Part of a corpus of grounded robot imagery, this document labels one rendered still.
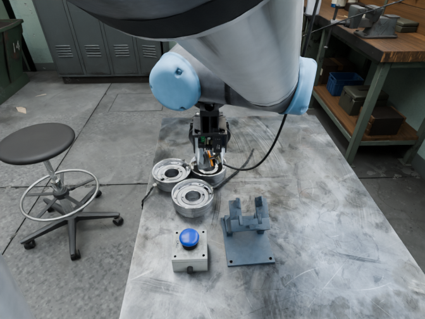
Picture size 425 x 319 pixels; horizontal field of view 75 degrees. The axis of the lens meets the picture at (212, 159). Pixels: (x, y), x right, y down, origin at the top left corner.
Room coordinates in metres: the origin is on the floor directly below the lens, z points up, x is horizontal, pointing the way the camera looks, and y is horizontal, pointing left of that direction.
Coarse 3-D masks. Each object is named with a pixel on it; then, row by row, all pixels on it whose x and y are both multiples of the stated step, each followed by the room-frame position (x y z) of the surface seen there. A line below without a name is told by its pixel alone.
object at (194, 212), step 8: (176, 184) 0.52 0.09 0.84; (184, 184) 0.53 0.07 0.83; (192, 184) 0.53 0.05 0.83; (200, 184) 0.53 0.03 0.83; (208, 184) 0.52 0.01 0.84; (176, 192) 0.50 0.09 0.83; (184, 192) 0.50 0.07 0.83; (192, 192) 0.51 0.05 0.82; (200, 192) 0.50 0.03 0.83; (208, 192) 0.51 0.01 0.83; (176, 200) 0.48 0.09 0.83; (184, 200) 0.48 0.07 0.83; (200, 200) 0.48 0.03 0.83; (208, 200) 0.48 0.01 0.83; (176, 208) 0.46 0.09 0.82; (184, 208) 0.44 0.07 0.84; (192, 208) 0.44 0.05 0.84; (200, 208) 0.45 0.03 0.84; (208, 208) 0.46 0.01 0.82; (192, 216) 0.45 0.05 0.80
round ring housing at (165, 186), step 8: (168, 160) 0.63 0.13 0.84; (176, 160) 0.63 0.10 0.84; (152, 168) 0.59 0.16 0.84; (160, 168) 0.60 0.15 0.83; (168, 168) 0.60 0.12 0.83; (176, 168) 0.60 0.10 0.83; (152, 176) 0.56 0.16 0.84; (168, 176) 0.60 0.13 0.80; (176, 176) 0.57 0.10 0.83; (160, 184) 0.54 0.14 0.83; (168, 184) 0.53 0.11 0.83
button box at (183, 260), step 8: (176, 232) 0.37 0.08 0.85; (200, 232) 0.37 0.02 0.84; (176, 240) 0.35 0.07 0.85; (200, 240) 0.35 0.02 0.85; (176, 248) 0.33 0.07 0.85; (184, 248) 0.33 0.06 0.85; (192, 248) 0.33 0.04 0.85; (200, 248) 0.33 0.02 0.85; (176, 256) 0.31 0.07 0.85; (184, 256) 0.31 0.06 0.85; (192, 256) 0.31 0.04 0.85; (200, 256) 0.31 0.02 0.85; (176, 264) 0.30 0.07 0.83; (184, 264) 0.31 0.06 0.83; (192, 264) 0.31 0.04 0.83; (200, 264) 0.31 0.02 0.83; (192, 272) 0.30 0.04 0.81
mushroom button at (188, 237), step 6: (186, 228) 0.36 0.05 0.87; (192, 228) 0.36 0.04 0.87; (180, 234) 0.34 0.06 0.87; (186, 234) 0.34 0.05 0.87; (192, 234) 0.34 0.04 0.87; (198, 234) 0.34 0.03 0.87; (180, 240) 0.33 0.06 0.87; (186, 240) 0.33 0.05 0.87; (192, 240) 0.33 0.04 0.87; (198, 240) 0.33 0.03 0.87
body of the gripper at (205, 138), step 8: (200, 104) 0.48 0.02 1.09; (208, 104) 0.51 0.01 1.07; (216, 104) 0.48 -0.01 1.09; (224, 104) 0.50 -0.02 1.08; (200, 112) 0.46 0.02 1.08; (208, 112) 0.46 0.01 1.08; (216, 112) 0.46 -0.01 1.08; (192, 120) 0.54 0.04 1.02; (200, 120) 0.47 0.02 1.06; (208, 120) 0.49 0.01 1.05; (216, 120) 0.49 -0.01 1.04; (224, 120) 0.52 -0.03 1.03; (200, 128) 0.47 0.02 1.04; (208, 128) 0.49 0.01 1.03; (216, 128) 0.49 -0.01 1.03; (224, 128) 0.49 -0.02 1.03; (200, 136) 0.49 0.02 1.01; (208, 136) 0.48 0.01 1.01; (216, 136) 0.48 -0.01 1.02; (224, 136) 0.49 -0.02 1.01; (200, 144) 0.48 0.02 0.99; (208, 144) 0.49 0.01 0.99; (216, 144) 0.48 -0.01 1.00; (224, 144) 0.50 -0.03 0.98; (216, 152) 0.48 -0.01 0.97
